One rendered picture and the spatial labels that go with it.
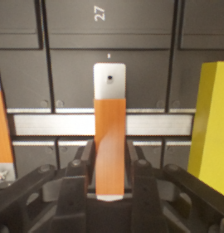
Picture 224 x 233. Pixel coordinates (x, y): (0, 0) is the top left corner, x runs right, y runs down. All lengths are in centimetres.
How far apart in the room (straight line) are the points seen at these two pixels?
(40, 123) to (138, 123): 13
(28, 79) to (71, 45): 7
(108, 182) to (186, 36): 17
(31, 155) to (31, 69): 11
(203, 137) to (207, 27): 12
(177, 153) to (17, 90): 22
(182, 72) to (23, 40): 18
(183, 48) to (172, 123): 9
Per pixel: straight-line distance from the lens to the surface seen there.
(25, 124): 25
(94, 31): 20
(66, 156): 24
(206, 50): 23
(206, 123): 21
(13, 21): 22
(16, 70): 23
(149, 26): 20
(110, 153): 15
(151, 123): 23
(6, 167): 27
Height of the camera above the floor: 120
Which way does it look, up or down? 75 degrees down
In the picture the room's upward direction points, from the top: 179 degrees clockwise
